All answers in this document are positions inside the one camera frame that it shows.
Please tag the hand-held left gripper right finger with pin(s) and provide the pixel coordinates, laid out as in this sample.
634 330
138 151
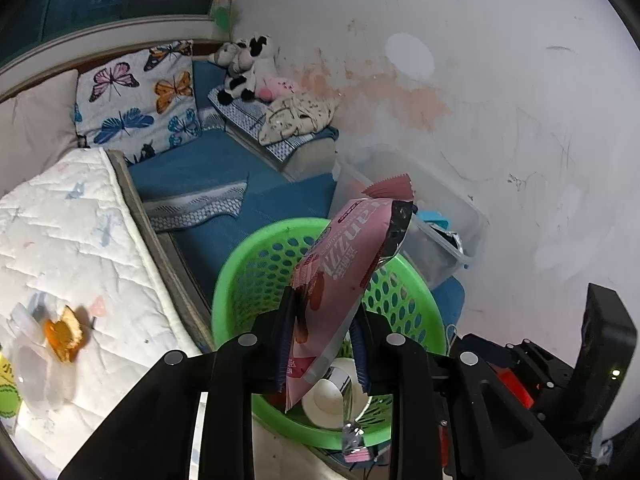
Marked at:
361 360

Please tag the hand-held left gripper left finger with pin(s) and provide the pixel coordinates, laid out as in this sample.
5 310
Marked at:
286 350

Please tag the white paper cup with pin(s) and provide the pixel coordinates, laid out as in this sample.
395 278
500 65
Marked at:
325 400

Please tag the pink snack bag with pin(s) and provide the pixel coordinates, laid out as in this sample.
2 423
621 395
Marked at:
345 270

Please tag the green plastic basket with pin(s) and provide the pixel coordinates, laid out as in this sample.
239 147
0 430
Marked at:
260 260

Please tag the clear plastic storage box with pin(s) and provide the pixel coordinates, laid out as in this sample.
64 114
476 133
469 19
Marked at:
450 220

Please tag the grey striped cloth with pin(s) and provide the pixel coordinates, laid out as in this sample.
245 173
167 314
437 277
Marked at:
200 207

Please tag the blue bench cushion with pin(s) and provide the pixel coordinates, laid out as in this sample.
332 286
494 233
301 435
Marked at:
200 175

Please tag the clear bag with orange peel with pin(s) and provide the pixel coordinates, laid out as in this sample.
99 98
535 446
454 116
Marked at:
62 335

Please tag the spotted beige cloth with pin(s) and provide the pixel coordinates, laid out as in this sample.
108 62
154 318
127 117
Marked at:
300 117

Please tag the blue patterned mat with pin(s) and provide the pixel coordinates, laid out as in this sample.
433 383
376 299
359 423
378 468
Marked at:
240 112

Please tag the pink plush toy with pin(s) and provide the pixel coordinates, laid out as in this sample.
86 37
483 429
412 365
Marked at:
277 87

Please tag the black white cow plush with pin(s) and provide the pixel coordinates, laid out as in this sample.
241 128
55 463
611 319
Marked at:
245 85

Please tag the yellow green packet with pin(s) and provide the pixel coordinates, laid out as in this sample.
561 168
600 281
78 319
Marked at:
7 395

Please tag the butterfly print pillow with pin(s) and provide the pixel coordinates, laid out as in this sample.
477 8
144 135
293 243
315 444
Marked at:
135 100

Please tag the grey white plush toy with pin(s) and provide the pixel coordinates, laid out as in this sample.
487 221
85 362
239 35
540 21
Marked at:
235 57

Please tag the grey pillow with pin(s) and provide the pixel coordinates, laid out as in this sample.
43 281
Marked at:
35 125

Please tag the dark wooden backrest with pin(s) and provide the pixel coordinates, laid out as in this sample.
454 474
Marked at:
100 57

